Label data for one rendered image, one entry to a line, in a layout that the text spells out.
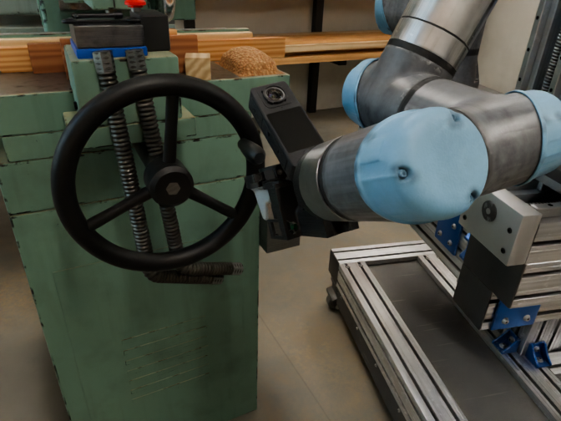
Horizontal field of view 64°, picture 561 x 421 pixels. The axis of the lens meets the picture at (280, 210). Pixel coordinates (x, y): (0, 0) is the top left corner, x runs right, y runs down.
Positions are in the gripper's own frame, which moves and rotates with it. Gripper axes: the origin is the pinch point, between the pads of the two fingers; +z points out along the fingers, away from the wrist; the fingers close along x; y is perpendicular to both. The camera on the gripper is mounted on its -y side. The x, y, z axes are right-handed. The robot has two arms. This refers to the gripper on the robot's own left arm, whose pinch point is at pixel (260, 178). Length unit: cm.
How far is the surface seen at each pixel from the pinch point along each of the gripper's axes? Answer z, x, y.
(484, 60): 241, 311, -55
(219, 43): 29.3, 8.7, -28.3
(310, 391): 61, 20, 63
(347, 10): 249, 190, -114
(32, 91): 16.6, -25.5, -20.4
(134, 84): -2.3, -13.3, -14.2
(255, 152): -2.3, -0.6, -3.4
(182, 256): 10.4, -11.4, 8.4
